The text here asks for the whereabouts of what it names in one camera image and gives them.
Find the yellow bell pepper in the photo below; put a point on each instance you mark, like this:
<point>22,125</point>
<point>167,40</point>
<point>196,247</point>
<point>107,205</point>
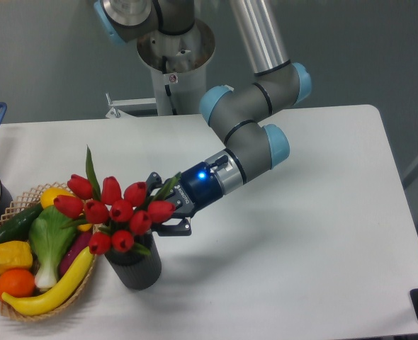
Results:
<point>15,254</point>

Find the orange fruit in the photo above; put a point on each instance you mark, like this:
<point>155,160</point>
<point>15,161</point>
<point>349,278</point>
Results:
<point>17,282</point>

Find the woven wicker basket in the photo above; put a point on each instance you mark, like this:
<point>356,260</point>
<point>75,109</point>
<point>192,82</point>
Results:
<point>18,204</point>

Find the green bok choy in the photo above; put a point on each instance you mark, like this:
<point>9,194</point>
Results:
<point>49,240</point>

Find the red tulip bouquet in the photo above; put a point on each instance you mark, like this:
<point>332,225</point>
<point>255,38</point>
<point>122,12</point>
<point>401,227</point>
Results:
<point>124,218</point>

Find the purple sweet potato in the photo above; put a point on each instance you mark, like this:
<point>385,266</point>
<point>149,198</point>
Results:
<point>81,242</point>

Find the green cucumber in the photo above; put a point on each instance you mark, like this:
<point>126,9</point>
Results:
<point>17,227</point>

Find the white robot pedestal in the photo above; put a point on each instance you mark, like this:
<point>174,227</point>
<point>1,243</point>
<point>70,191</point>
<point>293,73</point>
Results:
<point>177,65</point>

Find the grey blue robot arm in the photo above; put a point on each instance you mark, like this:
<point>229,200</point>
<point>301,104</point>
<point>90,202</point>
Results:
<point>236,116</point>

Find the yellow banana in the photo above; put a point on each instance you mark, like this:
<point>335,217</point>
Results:
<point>59,293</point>

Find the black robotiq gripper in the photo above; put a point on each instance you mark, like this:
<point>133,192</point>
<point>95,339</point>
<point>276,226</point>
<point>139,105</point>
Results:
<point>196,189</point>

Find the yellow lemon squash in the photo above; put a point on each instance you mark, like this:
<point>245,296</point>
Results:
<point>47,199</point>

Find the dark grey ribbed vase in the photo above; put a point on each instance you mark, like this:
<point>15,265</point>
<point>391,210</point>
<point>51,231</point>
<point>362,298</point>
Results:
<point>137,270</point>

